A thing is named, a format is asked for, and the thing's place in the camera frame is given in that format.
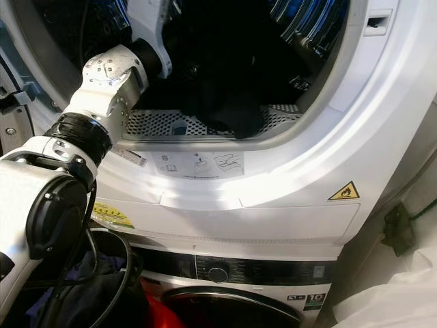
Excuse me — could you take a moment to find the dark clothes pile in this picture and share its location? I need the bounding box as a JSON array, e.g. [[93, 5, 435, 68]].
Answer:
[[143, 0, 309, 139]]

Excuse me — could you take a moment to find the round dark washer door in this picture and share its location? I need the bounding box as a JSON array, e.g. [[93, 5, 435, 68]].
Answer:
[[160, 285, 305, 328]]

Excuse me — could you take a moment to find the small white barcode label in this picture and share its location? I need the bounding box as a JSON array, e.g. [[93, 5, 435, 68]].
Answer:
[[112, 146, 148, 167]]

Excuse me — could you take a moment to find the black wall bracket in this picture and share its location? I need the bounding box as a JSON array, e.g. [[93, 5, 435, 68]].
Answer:
[[382, 202, 418, 258]]

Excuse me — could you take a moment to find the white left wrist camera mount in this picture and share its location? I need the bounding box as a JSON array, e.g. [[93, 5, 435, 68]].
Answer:
[[128, 0, 174, 78]]

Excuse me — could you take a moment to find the round grey dryer door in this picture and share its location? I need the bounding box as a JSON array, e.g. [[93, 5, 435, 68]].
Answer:
[[0, 58, 43, 156]]

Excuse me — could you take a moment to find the yellow triangle flame sticker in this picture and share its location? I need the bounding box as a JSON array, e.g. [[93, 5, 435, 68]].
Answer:
[[328, 181, 361, 202]]

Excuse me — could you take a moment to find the perforated white lint filter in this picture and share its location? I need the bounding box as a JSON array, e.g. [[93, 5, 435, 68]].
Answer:
[[123, 103, 302, 141]]

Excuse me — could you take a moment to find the black washer control knob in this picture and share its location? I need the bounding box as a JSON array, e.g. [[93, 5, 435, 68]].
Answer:
[[208, 266, 229, 284]]

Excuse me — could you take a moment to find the chrome dryer drum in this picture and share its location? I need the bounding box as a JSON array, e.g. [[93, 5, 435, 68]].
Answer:
[[33, 0, 350, 113]]

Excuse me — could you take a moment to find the dark blue laundry heap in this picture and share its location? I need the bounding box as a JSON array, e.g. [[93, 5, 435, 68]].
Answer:
[[3, 249, 152, 328]]

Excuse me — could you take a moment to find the green ten year sticker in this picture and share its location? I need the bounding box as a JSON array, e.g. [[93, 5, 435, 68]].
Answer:
[[303, 293, 328, 312]]

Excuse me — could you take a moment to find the yellow label sticker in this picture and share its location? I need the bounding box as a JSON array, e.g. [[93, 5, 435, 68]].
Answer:
[[91, 202, 135, 230]]

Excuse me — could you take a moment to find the white plastic bag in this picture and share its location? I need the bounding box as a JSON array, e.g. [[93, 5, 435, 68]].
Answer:
[[330, 245, 437, 328]]

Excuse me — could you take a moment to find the white pictogram instruction sticker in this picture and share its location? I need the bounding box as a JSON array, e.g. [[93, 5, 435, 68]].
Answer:
[[152, 150, 245, 180]]

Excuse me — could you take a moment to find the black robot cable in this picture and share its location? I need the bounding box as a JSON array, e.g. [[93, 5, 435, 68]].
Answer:
[[34, 179, 136, 328]]

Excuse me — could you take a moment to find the white washing machine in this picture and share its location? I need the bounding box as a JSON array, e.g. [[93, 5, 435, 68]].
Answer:
[[109, 234, 339, 328]]

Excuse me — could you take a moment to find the red plastic basket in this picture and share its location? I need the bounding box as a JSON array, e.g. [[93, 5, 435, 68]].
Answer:
[[140, 276, 186, 328]]

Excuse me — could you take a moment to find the white tumble dryer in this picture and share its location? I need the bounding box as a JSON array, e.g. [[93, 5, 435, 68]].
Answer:
[[0, 0, 437, 262]]

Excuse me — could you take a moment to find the green cable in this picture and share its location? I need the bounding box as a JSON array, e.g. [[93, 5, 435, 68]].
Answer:
[[408, 198, 437, 222]]

